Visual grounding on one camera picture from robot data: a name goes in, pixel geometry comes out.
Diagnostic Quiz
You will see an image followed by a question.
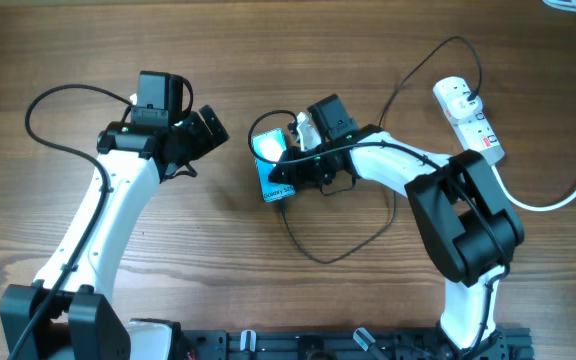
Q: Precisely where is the blue-screen Galaxy smartphone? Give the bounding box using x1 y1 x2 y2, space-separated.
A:
252 128 295 202

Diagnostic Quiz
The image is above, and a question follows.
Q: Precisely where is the white power strip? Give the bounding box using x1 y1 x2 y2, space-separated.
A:
433 76 505 166

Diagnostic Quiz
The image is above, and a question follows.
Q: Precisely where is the black USB-C charging cable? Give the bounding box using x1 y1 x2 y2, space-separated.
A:
277 35 484 265

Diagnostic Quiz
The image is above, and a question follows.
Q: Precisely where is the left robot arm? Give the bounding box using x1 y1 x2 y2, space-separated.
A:
0 71 229 359

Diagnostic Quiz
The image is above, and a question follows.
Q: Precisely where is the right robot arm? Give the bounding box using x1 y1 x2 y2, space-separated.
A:
248 95 524 359

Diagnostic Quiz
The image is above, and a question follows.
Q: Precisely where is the white USB charger plug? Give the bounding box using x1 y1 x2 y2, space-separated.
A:
446 95 483 124

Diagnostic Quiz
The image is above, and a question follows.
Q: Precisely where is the right black camera cable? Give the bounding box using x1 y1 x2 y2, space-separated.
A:
246 109 512 359

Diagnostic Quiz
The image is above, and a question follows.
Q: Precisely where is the black camera cable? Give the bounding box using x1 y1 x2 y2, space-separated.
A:
246 109 512 359
7 83 199 360

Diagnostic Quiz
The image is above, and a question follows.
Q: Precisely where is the left black camera cable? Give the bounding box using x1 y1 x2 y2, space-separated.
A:
7 83 199 360

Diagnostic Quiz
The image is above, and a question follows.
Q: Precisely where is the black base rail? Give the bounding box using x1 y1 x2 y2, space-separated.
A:
132 327 534 360

